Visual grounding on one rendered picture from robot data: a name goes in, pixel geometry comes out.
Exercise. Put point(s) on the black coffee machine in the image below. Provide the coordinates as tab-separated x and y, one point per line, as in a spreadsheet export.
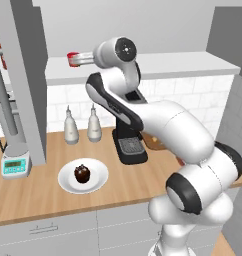
131	150

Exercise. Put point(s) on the dark brown chocolate cupcake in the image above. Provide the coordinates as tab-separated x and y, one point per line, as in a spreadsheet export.
82	174

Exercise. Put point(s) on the red and grey cylinder object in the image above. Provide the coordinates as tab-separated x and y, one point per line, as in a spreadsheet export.
73	60

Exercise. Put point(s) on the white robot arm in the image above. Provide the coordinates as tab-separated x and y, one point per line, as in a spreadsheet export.
179	133

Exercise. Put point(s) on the grey base cabinet door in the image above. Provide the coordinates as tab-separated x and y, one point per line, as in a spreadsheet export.
126	241
53	246

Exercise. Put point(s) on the white round plate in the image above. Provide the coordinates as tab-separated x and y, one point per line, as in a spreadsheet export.
97	176

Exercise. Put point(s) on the brown wooden cutting board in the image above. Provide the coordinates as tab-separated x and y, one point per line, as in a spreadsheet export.
152	142

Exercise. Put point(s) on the white condiment bottle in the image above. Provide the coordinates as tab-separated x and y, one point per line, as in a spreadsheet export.
94	128
71	131

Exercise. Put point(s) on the grey drawer front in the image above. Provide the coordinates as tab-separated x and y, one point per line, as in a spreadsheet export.
69	225
126	216

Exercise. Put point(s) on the grey kitchen scale teal display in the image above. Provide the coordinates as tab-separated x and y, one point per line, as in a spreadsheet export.
14	166

